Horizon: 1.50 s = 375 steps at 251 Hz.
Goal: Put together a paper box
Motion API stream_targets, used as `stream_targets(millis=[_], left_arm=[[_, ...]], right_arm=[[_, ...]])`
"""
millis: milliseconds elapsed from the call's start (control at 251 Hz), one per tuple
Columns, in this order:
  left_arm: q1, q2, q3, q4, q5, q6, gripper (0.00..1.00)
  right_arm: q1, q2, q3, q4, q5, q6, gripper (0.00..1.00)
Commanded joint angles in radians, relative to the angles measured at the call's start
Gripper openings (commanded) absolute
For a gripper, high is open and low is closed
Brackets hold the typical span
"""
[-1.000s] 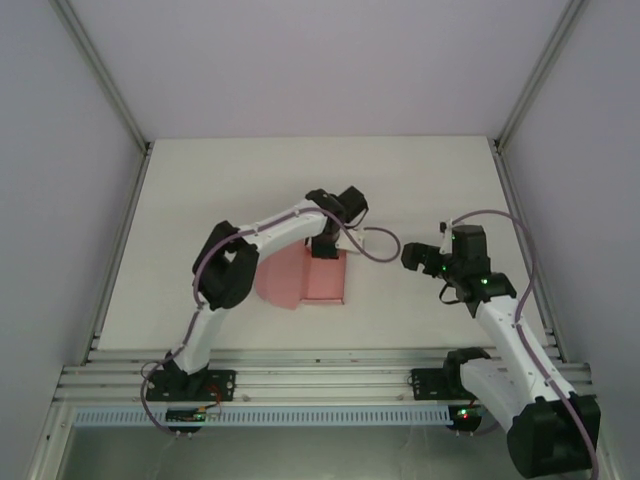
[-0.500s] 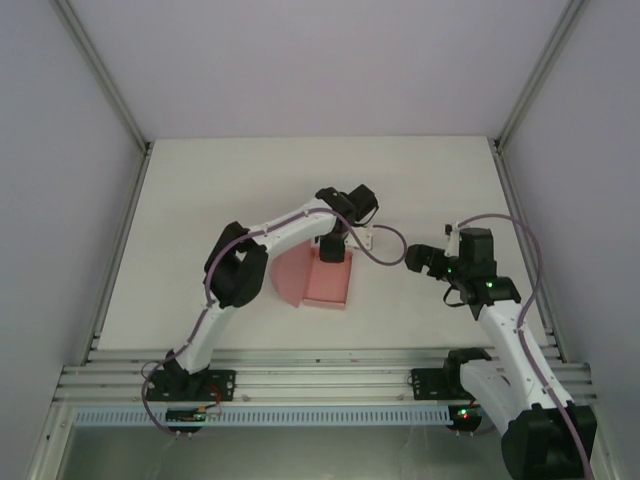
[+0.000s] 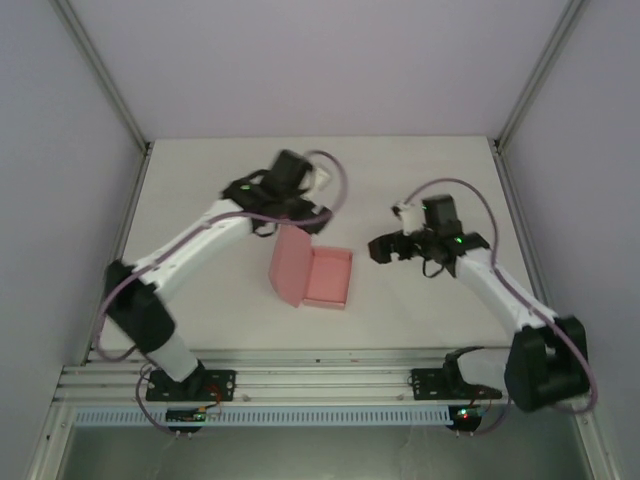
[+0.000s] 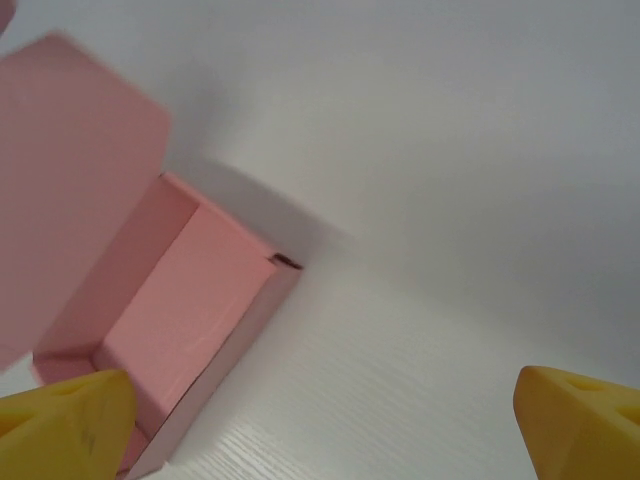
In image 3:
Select pink paper box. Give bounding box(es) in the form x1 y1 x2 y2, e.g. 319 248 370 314
268 227 355 311

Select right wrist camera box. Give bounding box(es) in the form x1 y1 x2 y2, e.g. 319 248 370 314
392 199 426 236

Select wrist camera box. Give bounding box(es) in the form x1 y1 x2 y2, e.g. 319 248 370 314
309 166 335 195
392 199 426 236

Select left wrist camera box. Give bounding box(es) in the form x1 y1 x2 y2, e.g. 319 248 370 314
309 166 335 195

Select aluminium table side rail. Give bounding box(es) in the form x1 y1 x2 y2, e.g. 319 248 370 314
79 144 154 366
492 147 564 361

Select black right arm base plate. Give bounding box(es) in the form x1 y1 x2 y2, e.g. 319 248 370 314
410 368 503 401

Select aluminium mounting rail beam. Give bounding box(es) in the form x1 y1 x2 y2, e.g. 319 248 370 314
52 347 599 406

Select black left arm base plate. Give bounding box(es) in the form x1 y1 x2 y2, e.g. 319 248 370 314
144 368 237 403

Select light blue slotted cable duct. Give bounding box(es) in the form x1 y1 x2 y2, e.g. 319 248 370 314
73 405 451 427

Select aluminium frame post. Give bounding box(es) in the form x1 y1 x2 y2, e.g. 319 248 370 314
49 0 154 156
492 0 589 154

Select aluminium frame leg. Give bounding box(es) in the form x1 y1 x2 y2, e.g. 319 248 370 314
24 405 76 480
572 404 617 480

